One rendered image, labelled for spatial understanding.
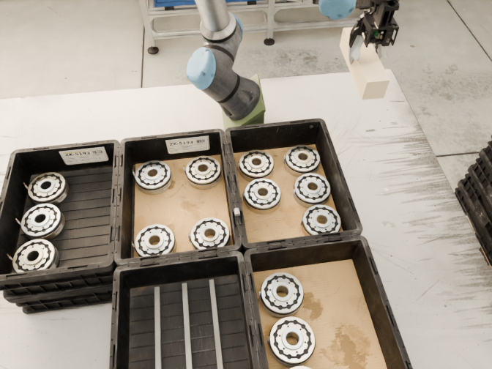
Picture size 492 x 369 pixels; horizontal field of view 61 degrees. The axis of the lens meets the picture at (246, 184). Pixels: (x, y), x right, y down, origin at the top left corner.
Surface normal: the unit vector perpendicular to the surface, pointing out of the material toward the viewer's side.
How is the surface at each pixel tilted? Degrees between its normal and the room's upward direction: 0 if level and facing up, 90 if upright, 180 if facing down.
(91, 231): 0
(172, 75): 0
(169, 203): 0
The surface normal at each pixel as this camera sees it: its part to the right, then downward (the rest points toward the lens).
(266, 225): 0.00, -0.58
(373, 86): 0.12, 0.80
